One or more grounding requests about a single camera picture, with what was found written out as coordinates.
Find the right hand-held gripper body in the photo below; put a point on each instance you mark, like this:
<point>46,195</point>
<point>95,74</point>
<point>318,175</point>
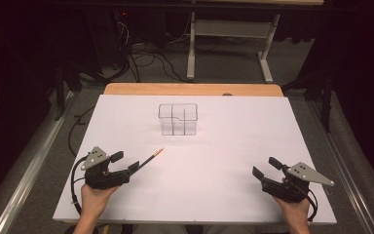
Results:
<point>289,191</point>

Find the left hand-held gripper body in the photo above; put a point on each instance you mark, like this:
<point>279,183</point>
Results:
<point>102,178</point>

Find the clear plastic pen organizer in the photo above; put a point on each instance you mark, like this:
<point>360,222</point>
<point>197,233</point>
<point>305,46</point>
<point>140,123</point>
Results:
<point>178,125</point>

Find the person's right hand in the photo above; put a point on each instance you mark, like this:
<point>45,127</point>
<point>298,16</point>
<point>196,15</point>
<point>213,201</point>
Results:
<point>297,211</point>

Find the person's left hand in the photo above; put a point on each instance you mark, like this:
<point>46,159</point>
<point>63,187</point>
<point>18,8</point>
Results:
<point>92,200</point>

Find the white board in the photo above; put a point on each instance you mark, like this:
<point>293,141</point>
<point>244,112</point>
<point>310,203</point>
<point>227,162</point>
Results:
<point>201,182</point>

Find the black metal stand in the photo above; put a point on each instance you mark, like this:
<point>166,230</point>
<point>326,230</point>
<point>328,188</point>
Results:
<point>60,94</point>
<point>327,97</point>

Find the wooden table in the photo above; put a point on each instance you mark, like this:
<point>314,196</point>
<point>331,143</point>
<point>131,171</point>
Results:
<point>191,89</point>

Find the dark computer case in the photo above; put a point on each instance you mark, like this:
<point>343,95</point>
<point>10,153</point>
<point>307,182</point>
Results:
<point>110,35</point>

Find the metal floor rail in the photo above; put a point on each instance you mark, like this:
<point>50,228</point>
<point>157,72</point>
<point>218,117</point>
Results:
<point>29,169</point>
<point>347,169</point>

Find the white metal desk frame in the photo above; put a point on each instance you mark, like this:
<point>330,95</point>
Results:
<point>230,28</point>

